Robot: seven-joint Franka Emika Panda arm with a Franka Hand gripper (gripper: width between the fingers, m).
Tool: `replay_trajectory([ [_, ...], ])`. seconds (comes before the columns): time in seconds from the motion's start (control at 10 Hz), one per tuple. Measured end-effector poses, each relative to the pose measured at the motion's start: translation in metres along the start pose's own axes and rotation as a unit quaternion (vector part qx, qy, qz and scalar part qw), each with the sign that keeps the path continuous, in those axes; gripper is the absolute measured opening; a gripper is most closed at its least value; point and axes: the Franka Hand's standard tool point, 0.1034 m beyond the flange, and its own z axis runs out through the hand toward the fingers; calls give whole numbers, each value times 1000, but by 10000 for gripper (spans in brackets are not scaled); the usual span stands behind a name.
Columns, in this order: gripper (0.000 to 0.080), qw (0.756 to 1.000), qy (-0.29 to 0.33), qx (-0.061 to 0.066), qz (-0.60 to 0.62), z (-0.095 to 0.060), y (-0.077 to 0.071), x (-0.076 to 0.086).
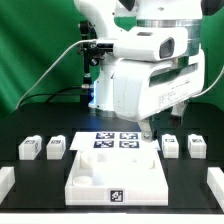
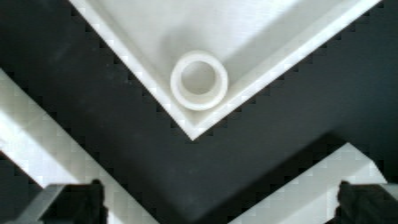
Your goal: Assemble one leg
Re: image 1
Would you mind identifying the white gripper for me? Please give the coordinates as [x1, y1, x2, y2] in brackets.
[113, 50, 205, 142]

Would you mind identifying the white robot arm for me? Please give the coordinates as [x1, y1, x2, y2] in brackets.
[74, 0, 224, 141]

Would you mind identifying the white sheet with tags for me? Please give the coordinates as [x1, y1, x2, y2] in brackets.
[70, 131, 160, 151]

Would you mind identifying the white obstacle bar right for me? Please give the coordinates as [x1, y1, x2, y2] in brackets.
[207, 167, 224, 212]

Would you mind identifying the white obstacle bar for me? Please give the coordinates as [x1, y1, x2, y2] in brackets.
[0, 214, 224, 224]
[0, 167, 15, 204]
[207, 167, 224, 212]

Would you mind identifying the white front obstacle bar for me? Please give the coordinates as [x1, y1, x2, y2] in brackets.
[0, 214, 224, 224]

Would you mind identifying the white obstacle bar left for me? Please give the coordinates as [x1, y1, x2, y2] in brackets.
[0, 167, 15, 204]

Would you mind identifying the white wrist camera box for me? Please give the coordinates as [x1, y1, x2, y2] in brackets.
[113, 26, 188, 62]

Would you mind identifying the black camera stand pole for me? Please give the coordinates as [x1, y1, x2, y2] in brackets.
[79, 21, 94, 106]

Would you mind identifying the black camera on mount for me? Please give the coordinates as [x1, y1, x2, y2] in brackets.
[77, 40, 114, 66]

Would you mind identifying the black cable on table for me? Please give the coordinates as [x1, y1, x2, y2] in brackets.
[19, 85, 84, 105]

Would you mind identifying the grey camera cable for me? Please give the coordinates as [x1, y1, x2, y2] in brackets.
[14, 39, 98, 110]

